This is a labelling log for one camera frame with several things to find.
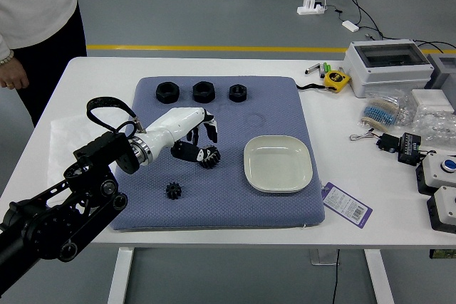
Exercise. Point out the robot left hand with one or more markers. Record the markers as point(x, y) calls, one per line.
point(174, 122)

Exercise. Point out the person's right hand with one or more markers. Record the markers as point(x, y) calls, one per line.
point(14, 76)

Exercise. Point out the large black gear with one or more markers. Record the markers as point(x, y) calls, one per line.
point(212, 160)

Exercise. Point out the small black gear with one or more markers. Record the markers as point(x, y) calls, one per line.
point(174, 192)

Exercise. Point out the white square dish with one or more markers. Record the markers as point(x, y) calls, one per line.
point(278, 165)

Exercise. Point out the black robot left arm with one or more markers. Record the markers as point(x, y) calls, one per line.
point(107, 147)

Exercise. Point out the big black hex nut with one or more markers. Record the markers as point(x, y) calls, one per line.
point(203, 99)
point(167, 100)

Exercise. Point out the small black hex nut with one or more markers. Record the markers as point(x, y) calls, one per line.
point(238, 98)

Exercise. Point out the white foam box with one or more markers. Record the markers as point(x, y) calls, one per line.
point(431, 99)

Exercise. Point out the control box with blue button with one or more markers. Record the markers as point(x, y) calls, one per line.
point(436, 174)

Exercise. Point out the dark grey box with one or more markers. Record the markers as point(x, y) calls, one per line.
point(443, 76)

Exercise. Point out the white black control box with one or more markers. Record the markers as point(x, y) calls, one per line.
point(445, 208)

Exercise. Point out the dark box under table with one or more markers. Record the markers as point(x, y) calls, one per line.
point(441, 254)

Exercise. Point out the blue-grey padded mat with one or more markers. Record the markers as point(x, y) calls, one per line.
point(249, 111)

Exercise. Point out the clear printed plastic bag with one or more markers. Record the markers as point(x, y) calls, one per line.
point(64, 133)

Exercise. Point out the white table leg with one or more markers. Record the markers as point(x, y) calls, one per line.
point(119, 279)
point(379, 279)

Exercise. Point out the yellow tape measure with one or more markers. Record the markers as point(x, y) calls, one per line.
point(336, 80)

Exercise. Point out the white power strip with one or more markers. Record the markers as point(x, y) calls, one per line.
point(310, 9)

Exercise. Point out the purple barcode tag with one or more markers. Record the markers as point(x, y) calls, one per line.
point(345, 204)

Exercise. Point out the white power adapter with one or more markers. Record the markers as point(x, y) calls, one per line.
point(350, 25)

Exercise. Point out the clear bag of resistors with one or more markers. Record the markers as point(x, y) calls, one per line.
point(383, 111)

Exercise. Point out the small black servo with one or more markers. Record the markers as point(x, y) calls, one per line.
point(389, 143)

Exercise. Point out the black electronic module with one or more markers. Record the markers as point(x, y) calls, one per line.
point(409, 149)

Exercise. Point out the clear bag of parts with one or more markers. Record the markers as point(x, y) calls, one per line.
point(434, 127)

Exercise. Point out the grey metal bracket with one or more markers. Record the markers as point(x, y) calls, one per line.
point(320, 257)

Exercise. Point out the grey electrical enclosure box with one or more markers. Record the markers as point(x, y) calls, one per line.
point(388, 76)

